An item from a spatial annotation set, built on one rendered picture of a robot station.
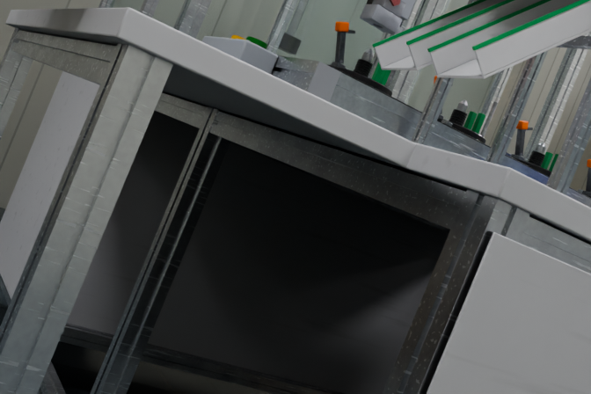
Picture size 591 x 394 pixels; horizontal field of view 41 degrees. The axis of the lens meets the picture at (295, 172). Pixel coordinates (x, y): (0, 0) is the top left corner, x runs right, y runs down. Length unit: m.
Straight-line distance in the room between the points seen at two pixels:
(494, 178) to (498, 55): 0.35
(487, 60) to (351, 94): 0.33
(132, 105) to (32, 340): 0.24
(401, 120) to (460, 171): 0.60
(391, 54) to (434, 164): 0.50
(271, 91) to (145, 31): 0.14
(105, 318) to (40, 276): 1.49
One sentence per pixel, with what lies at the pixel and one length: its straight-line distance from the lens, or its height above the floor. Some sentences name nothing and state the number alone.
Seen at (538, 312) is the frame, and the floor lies 0.74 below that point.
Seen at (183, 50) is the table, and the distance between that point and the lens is 0.74.
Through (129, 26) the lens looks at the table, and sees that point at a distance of 0.72.
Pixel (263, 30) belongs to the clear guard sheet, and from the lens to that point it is 2.88.
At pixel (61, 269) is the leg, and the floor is 0.61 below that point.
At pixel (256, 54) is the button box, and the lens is 1.40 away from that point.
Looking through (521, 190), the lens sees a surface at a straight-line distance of 0.76.
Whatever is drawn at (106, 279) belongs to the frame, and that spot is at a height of 0.32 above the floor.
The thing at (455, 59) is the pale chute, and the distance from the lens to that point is 1.19.
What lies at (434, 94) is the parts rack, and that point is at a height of 0.99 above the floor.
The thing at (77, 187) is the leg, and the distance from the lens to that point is 0.75.
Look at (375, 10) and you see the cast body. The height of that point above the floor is 1.11.
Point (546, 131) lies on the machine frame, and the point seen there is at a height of 1.21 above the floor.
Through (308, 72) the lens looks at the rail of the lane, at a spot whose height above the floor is 0.94.
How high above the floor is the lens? 0.78
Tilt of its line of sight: level
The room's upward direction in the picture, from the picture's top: 22 degrees clockwise
